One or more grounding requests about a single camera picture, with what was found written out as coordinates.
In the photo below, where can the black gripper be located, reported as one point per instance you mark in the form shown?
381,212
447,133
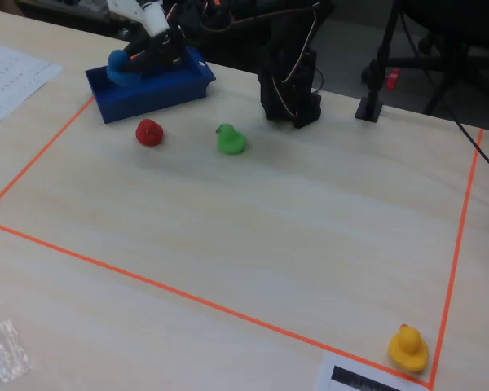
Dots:
155,54

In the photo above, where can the blue rubber duck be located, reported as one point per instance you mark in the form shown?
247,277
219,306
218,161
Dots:
120,69

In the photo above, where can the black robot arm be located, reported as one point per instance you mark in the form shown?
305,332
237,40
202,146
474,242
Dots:
289,81

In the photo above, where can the blue plastic box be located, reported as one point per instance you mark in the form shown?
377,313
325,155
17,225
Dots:
155,91

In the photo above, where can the red rubber duck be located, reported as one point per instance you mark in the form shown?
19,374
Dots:
149,132

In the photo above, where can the green rubber duck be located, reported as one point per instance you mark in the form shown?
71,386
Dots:
230,140

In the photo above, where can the yellow rubber duck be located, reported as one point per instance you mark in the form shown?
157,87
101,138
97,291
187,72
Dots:
408,348

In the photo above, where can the white printed paper sheet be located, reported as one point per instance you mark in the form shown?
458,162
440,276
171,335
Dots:
8,81

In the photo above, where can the orange tape strip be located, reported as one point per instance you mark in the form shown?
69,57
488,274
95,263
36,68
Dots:
36,159
458,248
212,303

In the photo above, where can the red clamp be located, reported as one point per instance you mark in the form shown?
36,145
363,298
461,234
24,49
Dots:
392,78

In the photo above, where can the black office chair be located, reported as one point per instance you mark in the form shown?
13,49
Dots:
440,53

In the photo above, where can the clear plastic bag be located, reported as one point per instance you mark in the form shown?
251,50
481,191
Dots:
2,354

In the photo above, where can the paper with black bar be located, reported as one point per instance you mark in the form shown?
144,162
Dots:
362,376

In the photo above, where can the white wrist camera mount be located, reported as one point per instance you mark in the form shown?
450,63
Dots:
146,14

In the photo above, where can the black camera stand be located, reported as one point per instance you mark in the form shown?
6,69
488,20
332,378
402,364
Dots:
377,73

